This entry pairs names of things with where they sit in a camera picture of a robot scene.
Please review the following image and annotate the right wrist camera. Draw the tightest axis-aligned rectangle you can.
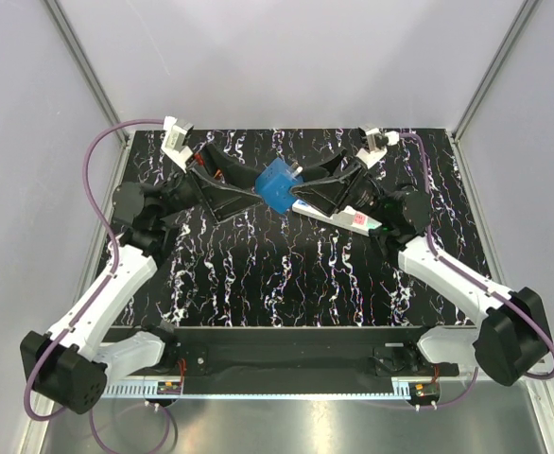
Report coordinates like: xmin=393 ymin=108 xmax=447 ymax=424
xmin=355 ymin=125 xmax=400 ymax=169

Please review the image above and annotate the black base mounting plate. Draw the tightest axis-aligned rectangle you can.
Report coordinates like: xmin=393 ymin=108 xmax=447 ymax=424
xmin=124 ymin=324 xmax=458 ymax=396

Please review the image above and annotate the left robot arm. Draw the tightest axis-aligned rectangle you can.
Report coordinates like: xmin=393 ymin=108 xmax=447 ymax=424
xmin=20 ymin=145 xmax=262 ymax=421

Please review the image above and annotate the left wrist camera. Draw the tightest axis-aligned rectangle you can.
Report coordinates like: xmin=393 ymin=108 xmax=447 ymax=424
xmin=161 ymin=116 xmax=194 ymax=172

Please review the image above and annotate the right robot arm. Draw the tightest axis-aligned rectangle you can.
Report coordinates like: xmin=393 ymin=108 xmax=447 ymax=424
xmin=291 ymin=151 xmax=554 ymax=386

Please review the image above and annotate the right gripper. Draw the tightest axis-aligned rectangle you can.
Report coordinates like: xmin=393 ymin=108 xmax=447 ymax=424
xmin=283 ymin=147 xmax=390 ymax=226

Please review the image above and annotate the white multicolour power strip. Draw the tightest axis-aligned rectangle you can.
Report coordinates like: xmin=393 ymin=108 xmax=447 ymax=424
xmin=292 ymin=200 xmax=381 ymax=236

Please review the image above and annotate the blue cube adapter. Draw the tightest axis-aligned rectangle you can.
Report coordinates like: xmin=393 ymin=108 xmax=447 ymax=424
xmin=254 ymin=158 xmax=303 ymax=215

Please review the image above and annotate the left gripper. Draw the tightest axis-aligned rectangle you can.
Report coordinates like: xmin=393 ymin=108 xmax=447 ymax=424
xmin=156 ymin=141 xmax=270 ymax=224

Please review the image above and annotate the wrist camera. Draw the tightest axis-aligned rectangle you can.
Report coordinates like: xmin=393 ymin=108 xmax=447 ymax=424
xmin=161 ymin=116 xmax=194 ymax=172
xmin=355 ymin=125 xmax=400 ymax=169

